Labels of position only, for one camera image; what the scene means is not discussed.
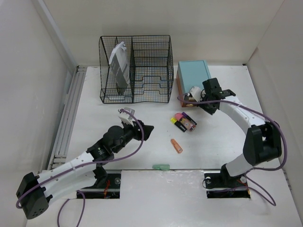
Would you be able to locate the aluminium rail frame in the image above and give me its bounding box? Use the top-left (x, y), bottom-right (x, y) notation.
top-left (46, 66), bottom-right (87, 170)

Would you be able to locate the yellow highlighter marker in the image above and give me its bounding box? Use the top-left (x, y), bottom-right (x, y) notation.
top-left (170, 117), bottom-right (187, 132)

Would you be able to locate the blue and orange drawer box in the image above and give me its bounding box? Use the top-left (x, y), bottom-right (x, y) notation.
top-left (176, 60), bottom-right (211, 107)

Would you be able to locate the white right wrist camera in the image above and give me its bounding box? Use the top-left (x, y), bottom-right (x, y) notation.
top-left (184, 86), bottom-right (204, 102)

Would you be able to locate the pink highlighter marker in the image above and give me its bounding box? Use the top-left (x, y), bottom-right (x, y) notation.
top-left (175, 113), bottom-right (187, 124)

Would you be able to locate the purple highlighter marker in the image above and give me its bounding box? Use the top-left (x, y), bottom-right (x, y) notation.
top-left (182, 112), bottom-right (197, 125)

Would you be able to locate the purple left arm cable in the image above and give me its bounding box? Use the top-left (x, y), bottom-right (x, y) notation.
top-left (15, 108), bottom-right (145, 227)

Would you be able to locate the black wire mesh organizer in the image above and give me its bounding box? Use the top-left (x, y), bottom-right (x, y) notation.
top-left (98, 35), bottom-right (174, 104)

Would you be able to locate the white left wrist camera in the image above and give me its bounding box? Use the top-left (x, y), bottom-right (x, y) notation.
top-left (118, 107), bottom-right (135, 126)

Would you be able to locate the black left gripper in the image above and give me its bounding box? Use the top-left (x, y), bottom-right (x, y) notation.
top-left (112, 119), bottom-right (152, 153)

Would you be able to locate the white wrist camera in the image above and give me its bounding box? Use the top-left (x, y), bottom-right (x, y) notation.
top-left (118, 107), bottom-right (135, 126)
top-left (184, 86), bottom-right (204, 102)

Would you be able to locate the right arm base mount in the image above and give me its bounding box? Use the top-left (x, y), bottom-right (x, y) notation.
top-left (204, 172), bottom-right (250, 199)

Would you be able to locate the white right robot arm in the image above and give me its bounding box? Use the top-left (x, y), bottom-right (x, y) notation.
top-left (199, 78), bottom-right (282, 186)

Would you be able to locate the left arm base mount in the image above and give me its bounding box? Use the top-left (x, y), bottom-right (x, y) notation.
top-left (81, 170), bottom-right (122, 199)

